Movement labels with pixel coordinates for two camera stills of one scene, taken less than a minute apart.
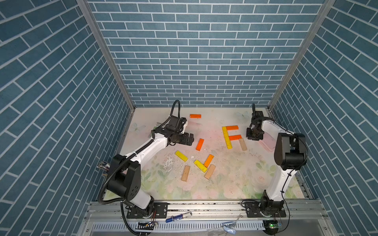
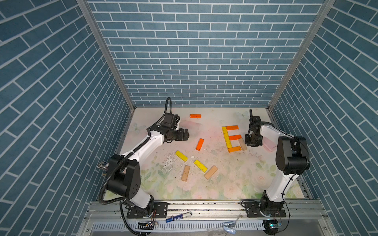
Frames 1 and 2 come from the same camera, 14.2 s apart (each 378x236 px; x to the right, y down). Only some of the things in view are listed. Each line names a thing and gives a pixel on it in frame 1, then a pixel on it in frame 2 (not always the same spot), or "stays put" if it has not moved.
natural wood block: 242,144 stays put
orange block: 235,137 stays put
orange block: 232,128 stays put
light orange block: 208,160 -> 234,149
